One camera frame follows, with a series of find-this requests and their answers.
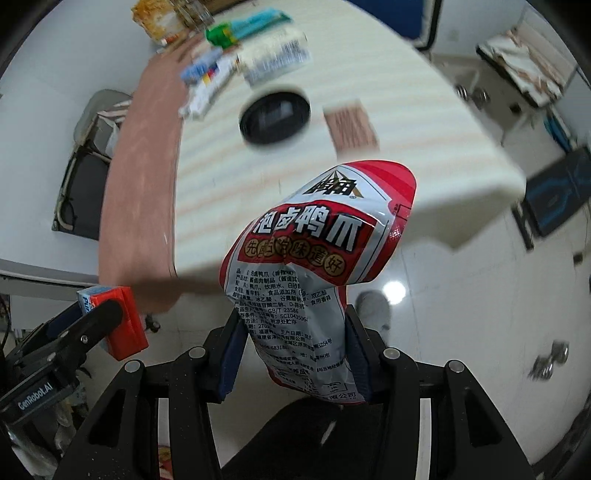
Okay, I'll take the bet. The yellow noodle packet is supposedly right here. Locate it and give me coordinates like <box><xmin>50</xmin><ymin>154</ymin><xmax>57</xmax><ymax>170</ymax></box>
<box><xmin>131</xmin><ymin>0</ymin><xmax>213</xmax><ymax>44</ymax></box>

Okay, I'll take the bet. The metal dumbbell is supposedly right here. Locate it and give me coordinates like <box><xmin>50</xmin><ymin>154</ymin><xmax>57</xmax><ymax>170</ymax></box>
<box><xmin>455</xmin><ymin>83</ymin><xmax>491</xmax><ymax>110</ymax></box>
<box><xmin>529</xmin><ymin>340</ymin><xmax>571</xmax><ymax>382</ymax></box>

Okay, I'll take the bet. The white packet with barcode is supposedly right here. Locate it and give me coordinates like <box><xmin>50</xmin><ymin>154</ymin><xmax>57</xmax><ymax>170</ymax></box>
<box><xmin>238</xmin><ymin>25</ymin><xmax>311</xmax><ymax>86</ymax></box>

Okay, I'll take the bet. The black and blue floor mat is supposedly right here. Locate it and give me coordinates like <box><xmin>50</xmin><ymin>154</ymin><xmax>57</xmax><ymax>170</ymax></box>
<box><xmin>512</xmin><ymin>147</ymin><xmax>591</xmax><ymax>251</ymax></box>

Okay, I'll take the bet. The red and white snack packet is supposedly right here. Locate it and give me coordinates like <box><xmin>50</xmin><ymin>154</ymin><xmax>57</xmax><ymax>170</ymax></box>
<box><xmin>218</xmin><ymin>159</ymin><xmax>416</xmax><ymax>407</ymax></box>

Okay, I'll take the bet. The blue chair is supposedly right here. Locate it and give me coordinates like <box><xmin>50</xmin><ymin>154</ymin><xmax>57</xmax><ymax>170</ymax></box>
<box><xmin>360</xmin><ymin>0</ymin><xmax>444</xmax><ymax>51</ymax></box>

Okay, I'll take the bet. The red and blue carton box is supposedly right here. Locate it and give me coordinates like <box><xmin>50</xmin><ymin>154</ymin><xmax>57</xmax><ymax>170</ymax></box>
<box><xmin>76</xmin><ymin>285</ymin><xmax>149</xmax><ymax>361</ymax></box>

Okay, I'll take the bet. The blue white toothpaste box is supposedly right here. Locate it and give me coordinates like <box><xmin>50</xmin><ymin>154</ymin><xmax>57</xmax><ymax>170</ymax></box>
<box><xmin>179</xmin><ymin>58</ymin><xmax>238</xmax><ymax>121</ymax></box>

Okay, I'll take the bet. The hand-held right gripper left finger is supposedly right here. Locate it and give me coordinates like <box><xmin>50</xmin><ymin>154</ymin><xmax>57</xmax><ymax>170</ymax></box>
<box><xmin>54</xmin><ymin>311</ymin><xmax>250</xmax><ymax>480</ymax></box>

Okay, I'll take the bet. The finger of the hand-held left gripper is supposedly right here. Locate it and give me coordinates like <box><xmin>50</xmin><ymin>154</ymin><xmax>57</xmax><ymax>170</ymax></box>
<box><xmin>55</xmin><ymin>299</ymin><xmax>125</xmax><ymax>365</ymax></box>
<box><xmin>42</xmin><ymin>305</ymin><xmax>90</xmax><ymax>340</ymax></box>

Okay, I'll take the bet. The grey folding chair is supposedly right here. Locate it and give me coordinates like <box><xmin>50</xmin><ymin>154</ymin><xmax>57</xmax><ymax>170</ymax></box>
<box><xmin>53</xmin><ymin>90</ymin><xmax>134</xmax><ymax>241</ymax></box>

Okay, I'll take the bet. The black round bowl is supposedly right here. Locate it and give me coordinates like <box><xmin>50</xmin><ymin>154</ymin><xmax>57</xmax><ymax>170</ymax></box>
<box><xmin>239</xmin><ymin>91</ymin><xmax>311</xmax><ymax>147</ymax></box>

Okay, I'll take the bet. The blue and white small packet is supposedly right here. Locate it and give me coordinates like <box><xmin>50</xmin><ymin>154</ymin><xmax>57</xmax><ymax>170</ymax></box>
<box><xmin>180</xmin><ymin>48</ymin><xmax>223</xmax><ymax>86</ymax></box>

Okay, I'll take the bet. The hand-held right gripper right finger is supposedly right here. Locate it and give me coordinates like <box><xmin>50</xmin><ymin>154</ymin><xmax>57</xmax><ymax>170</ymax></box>
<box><xmin>344</xmin><ymin>305</ymin><xmax>536</xmax><ymax>480</ymax></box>

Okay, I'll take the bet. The brown flat packet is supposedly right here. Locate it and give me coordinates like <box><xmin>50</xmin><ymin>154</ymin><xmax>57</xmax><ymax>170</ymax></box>
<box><xmin>323</xmin><ymin>105</ymin><xmax>380</xmax><ymax>153</ymax></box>

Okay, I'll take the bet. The green and teal packet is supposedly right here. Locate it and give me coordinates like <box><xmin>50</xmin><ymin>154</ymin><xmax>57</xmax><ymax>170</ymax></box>
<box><xmin>205</xmin><ymin>9</ymin><xmax>294</xmax><ymax>47</ymax></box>

